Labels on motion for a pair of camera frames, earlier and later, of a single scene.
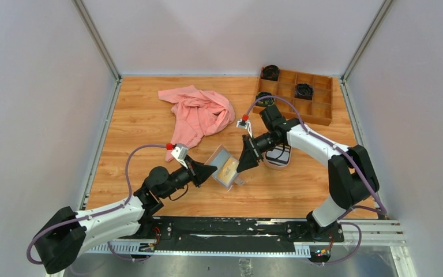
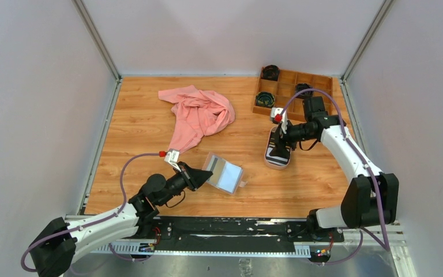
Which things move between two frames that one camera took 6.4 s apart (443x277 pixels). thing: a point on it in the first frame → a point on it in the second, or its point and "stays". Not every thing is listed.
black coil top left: (270, 72) stays
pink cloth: (196, 113) stays
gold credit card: (229, 170) → (216, 165)
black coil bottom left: (265, 101) stays
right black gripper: (250, 154) → (286, 137)
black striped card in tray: (279, 155) stays
